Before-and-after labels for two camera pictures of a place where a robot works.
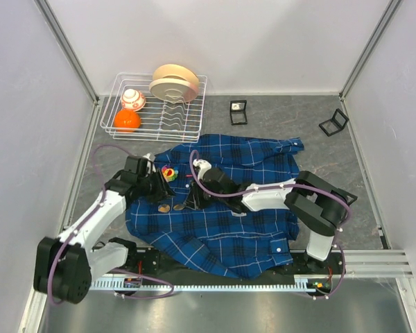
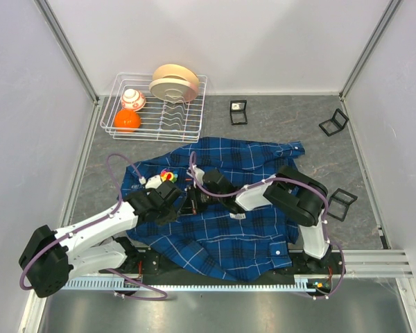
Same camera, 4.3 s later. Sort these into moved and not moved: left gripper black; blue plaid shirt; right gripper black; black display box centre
Moved: left gripper black
Not moved: black display box centre; blue plaid shirt; right gripper black
